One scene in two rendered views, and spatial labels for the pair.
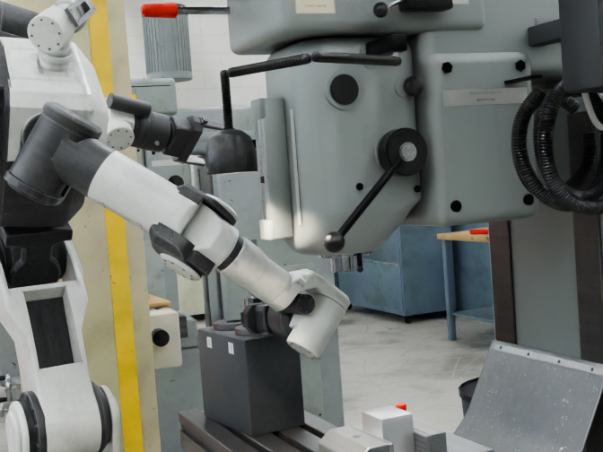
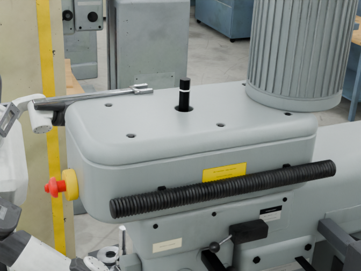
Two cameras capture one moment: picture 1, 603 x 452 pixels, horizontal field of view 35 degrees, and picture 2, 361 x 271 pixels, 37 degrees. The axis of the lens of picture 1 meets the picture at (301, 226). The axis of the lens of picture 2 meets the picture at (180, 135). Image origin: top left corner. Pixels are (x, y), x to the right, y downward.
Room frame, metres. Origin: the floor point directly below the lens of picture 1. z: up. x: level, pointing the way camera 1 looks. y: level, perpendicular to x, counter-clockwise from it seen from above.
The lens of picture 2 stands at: (0.50, -0.04, 2.29)
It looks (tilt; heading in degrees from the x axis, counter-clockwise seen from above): 26 degrees down; 359
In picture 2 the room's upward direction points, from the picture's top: 2 degrees clockwise
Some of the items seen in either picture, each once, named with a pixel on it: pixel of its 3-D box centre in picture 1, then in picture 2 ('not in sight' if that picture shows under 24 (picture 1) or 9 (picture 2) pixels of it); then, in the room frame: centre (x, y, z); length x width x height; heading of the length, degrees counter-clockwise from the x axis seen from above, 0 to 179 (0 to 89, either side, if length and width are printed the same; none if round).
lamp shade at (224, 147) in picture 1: (230, 151); not in sight; (1.32, 0.09, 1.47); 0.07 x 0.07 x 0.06
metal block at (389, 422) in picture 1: (388, 432); not in sight; (1.37, -0.10, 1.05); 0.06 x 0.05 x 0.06; 25
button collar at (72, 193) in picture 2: not in sight; (70, 184); (1.38, 0.15, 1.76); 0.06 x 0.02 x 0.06; 23
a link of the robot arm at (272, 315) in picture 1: (284, 317); not in sight; (1.76, 0.04, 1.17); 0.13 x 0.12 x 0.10; 118
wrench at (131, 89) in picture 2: not in sight; (93, 94); (1.51, 0.12, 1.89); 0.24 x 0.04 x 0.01; 115
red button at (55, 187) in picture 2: not in sight; (57, 186); (1.37, 0.17, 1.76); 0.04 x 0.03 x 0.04; 23
